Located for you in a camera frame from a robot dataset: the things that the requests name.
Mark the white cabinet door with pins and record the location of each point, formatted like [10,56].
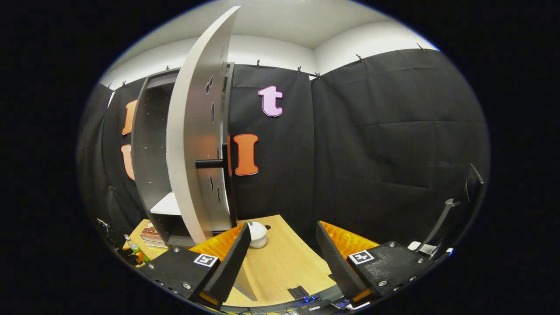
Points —
[188,131]

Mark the stack of books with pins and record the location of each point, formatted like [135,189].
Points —
[151,234]

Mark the small black box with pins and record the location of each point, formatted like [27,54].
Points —
[297,292]

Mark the black backdrop cloth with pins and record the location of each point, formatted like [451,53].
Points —
[372,153]

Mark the black device with blue lights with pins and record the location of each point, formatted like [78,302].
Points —
[313,302]

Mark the white round device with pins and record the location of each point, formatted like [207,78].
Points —
[258,236]

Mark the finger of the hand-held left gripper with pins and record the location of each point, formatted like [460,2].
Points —
[140,260]

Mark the row of cloth clips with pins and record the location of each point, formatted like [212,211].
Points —
[299,70]

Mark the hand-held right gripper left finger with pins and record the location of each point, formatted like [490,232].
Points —
[227,267]

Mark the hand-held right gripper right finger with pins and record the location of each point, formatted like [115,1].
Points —
[337,267]

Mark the green label bottle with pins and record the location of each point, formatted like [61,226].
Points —
[134,249]

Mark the grey cabinet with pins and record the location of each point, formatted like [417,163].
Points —
[148,153]

